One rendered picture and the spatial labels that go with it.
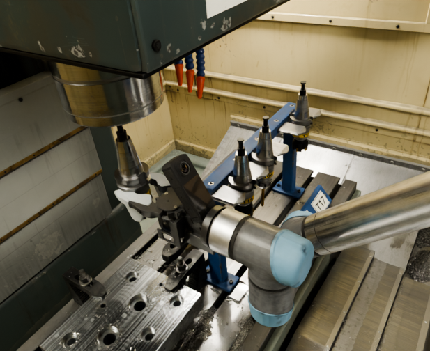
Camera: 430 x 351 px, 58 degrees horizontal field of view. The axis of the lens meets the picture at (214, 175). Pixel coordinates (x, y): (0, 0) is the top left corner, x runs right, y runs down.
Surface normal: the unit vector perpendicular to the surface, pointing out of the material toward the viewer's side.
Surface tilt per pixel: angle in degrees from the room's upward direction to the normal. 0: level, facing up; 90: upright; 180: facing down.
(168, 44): 90
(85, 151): 90
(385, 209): 62
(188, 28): 90
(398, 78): 90
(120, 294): 0
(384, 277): 8
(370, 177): 24
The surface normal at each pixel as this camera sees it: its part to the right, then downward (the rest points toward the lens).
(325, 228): -0.78, -0.14
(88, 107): -0.16, 0.58
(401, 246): -0.30, -0.53
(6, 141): 0.83, 0.26
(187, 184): 0.68, -0.21
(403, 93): -0.55, 0.52
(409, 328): 0.00, -0.88
